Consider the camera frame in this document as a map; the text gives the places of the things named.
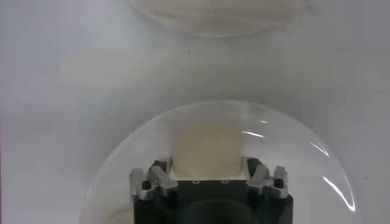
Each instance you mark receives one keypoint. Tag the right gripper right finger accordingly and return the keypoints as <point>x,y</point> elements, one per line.
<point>268,184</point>

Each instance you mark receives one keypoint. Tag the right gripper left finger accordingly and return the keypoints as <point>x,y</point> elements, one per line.
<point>155,185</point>

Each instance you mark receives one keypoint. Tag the white steamed baozi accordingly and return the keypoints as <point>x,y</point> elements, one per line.
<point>207,149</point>

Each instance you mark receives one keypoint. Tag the white round plate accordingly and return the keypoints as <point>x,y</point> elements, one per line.
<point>289,170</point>

